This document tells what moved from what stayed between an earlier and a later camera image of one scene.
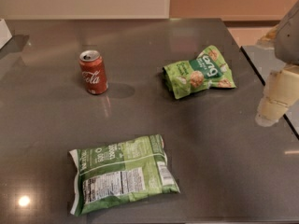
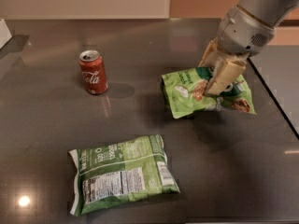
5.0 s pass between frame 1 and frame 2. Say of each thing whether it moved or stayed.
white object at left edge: stayed
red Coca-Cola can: stayed
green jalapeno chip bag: stayed
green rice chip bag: moved
